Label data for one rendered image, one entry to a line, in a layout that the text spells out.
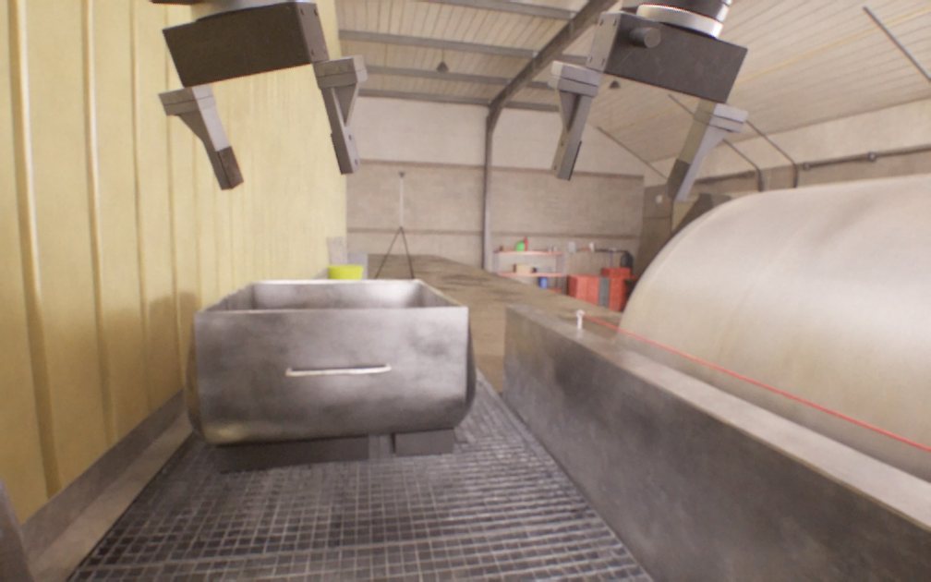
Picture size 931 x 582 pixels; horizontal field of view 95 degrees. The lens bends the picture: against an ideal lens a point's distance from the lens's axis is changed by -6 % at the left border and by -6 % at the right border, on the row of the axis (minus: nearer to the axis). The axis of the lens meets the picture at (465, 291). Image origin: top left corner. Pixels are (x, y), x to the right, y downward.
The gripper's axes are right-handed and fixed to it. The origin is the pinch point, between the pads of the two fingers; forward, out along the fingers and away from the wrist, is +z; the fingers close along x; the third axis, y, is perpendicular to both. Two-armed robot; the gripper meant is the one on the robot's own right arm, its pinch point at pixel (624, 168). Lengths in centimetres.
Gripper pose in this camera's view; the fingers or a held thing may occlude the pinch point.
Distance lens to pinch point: 51.2
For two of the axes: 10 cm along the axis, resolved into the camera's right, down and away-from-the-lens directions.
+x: 9.7, 1.1, 2.0
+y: 1.2, 5.1, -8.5
